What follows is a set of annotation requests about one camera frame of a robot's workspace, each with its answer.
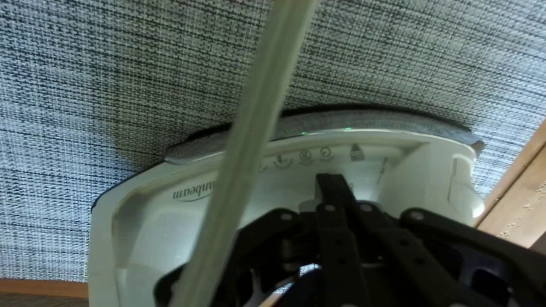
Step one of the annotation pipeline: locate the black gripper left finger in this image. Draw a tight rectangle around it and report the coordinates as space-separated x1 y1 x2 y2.
154 206 321 307

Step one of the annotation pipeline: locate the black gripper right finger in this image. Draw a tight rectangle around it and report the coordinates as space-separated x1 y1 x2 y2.
316 174 546 307

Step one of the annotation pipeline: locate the white clothes iron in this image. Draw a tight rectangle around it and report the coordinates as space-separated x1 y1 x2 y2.
88 105 485 307

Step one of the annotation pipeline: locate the grey woven ironing mat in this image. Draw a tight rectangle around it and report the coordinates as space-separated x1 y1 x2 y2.
0 0 546 281

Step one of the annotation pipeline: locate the white iron power cord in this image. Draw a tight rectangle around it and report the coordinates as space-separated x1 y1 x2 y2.
170 0 321 307

